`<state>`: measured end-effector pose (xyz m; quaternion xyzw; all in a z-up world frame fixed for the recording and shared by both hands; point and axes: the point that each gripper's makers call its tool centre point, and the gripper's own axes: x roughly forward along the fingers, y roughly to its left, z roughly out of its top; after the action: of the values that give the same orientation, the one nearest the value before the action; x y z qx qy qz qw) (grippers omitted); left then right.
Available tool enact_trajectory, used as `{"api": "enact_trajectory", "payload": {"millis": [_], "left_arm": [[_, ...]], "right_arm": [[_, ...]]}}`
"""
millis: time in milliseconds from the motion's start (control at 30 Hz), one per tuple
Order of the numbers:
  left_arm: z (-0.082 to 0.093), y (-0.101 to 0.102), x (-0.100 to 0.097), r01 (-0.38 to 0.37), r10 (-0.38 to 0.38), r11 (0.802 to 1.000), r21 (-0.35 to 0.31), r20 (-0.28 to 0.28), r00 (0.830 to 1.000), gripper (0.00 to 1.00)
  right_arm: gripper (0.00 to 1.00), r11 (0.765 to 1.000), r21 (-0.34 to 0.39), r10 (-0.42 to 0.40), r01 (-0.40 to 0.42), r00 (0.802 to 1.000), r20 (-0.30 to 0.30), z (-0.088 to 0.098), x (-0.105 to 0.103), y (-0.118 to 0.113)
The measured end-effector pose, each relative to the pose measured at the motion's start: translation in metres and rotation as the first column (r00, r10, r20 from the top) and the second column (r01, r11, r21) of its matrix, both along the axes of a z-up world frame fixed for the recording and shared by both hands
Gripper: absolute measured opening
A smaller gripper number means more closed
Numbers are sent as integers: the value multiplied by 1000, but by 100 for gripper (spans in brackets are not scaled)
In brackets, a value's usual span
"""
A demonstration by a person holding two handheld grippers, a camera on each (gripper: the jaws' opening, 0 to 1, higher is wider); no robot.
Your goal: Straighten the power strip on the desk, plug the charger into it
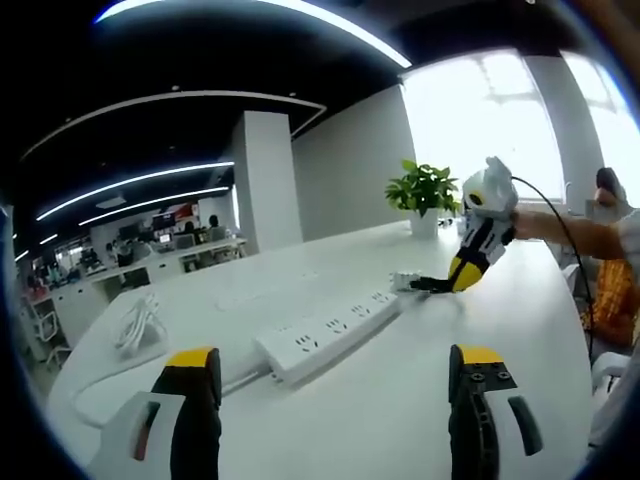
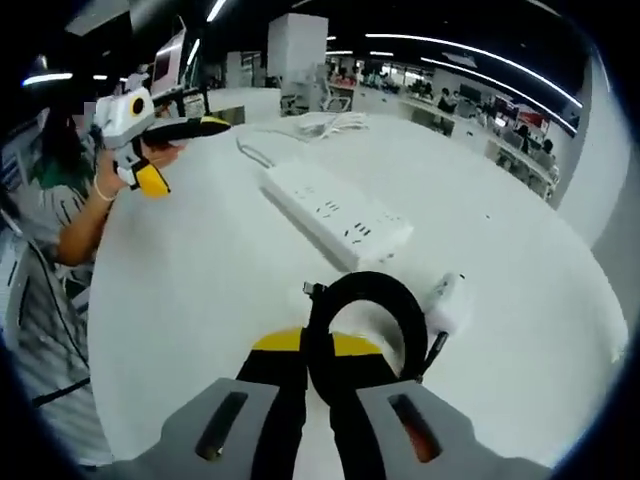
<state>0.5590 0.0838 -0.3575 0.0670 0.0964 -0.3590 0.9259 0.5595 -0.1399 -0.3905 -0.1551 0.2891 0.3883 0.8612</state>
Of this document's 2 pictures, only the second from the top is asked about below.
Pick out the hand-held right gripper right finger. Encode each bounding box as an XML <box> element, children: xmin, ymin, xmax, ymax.
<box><xmin>325</xmin><ymin>332</ymin><xmax>557</xmax><ymax>480</ymax></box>

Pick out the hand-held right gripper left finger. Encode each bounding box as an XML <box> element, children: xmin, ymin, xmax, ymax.
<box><xmin>99</xmin><ymin>324</ymin><xmax>311</xmax><ymax>480</ymax></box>

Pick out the white charger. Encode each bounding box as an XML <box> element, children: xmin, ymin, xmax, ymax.
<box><xmin>426</xmin><ymin>271</ymin><xmax>477</xmax><ymax>335</ymax></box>

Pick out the black charger cable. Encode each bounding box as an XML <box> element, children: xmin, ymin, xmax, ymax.
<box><xmin>301</xmin><ymin>269</ymin><xmax>452</xmax><ymax>402</ymax></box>

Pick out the white power strip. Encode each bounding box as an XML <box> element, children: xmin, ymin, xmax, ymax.
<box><xmin>259</xmin><ymin>163</ymin><xmax>416</xmax><ymax>271</ymax></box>

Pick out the person's left hand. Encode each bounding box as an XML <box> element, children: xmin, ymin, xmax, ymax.
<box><xmin>93</xmin><ymin>142</ymin><xmax>180</xmax><ymax>203</ymax></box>

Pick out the computer monitor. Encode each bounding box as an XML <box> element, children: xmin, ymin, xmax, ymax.
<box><xmin>149</xmin><ymin>41</ymin><xmax>185</xmax><ymax>97</ymax></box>

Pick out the person's head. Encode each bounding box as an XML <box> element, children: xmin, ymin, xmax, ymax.
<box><xmin>39</xmin><ymin>102</ymin><xmax>99</xmax><ymax>169</ymax></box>

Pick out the white power strip cord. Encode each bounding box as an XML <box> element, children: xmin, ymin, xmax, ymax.
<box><xmin>234</xmin><ymin>135</ymin><xmax>277</xmax><ymax>174</ymax></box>

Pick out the white cable bundle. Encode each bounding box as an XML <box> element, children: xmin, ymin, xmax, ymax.
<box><xmin>291</xmin><ymin>110</ymin><xmax>372</xmax><ymax>142</ymax></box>

